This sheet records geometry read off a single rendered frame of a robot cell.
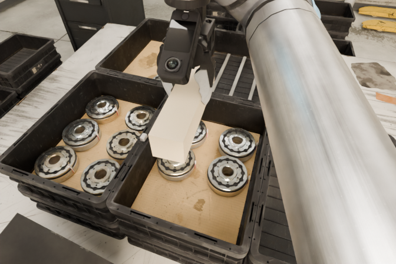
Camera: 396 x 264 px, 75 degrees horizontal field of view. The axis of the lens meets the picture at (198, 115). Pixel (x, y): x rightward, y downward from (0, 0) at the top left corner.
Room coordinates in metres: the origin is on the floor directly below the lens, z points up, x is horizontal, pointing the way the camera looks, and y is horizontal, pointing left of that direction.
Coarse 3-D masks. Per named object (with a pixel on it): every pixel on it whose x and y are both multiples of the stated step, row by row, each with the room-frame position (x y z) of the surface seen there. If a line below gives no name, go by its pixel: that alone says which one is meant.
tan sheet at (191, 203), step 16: (208, 128) 0.53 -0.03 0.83; (224, 128) 0.53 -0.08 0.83; (208, 144) 0.47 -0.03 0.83; (208, 160) 0.41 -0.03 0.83; (160, 176) 0.36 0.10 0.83; (192, 176) 0.36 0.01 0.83; (144, 192) 0.32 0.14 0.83; (160, 192) 0.32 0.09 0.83; (176, 192) 0.32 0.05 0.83; (192, 192) 0.32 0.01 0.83; (208, 192) 0.32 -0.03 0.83; (144, 208) 0.27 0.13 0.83; (160, 208) 0.27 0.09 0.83; (176, 208) 0.27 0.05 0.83; (192, 208) 0.27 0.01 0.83; (208, 208) 0.27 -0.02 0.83; (224, 208) 0.27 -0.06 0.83; (240, 208) 0.27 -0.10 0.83; (192, 224) 0.24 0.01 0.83; (208, 224) 0.24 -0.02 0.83; (224, 224) 0.24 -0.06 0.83; (224, 240) 0.20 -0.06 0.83
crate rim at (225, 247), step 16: (144, 144) 0.39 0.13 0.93; (128, 176) 0.31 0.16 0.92; (256, 176) 0.30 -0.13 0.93; (112, 192) 0.26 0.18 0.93; (256, 192) 0.26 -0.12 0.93; (112, 208) 0.23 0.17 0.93; (128, 208) 0.23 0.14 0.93; (256, 208) 0.23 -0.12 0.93; (144, 224) 0.20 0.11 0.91; (160, 224) 0.20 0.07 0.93; (176, 224) 0.20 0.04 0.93; (192, 240) 0.17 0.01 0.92; (208, 240) 0.17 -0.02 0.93; (240, 256) 0.14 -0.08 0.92
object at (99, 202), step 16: (80, 80) 0.64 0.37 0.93; (128, 80) 0.65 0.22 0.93; (144, 80) 0.64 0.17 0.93; (64, 96) 0.57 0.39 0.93; (48, 112) 0.50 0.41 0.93; (32, 128) 0.44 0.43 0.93; (144, 128) 0.44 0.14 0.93; (16, 144) 0.39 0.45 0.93; (0, 160) 0.34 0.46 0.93; (128, 160) 0.34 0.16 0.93; (16, 176) 0.31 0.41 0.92; (32, 176) 0.30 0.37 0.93; (64, 192) 0.26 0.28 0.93; (80, 192) 0.26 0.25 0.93
